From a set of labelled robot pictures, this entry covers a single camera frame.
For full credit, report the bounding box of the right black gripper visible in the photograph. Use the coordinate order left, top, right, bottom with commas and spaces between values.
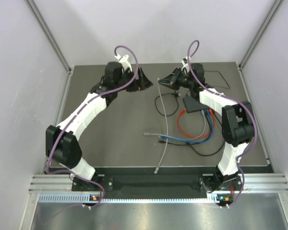
159, 68, 194, 91

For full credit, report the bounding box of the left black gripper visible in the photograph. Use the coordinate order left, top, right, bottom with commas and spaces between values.
116, 67, 154, 93

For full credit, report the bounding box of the grey ethernet cable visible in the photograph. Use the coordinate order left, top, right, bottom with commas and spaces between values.
144, 110, 208, 139
154, 77, 170, 174

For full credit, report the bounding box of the black network switch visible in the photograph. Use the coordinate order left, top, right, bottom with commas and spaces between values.
183, 96, 209, 113

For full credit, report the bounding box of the red ethernet cable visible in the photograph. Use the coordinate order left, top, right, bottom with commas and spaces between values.
177, 109, 216, 139

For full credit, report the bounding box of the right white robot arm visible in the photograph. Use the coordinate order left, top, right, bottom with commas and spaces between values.
158, 58, 258, 190

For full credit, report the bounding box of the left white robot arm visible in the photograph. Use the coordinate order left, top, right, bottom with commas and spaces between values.
46, 54, 153, 190

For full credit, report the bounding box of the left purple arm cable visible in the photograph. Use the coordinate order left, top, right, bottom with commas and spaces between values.
37, 45, 139, 226

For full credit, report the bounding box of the black power adapter cable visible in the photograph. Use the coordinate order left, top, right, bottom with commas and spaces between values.
155, 70, 230, 117

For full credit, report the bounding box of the blue ethernet cable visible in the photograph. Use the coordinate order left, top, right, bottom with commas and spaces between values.
160, 109, 216, 144

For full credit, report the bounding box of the perforated cable duct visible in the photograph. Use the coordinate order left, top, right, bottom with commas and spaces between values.
38, 194, 219, 204

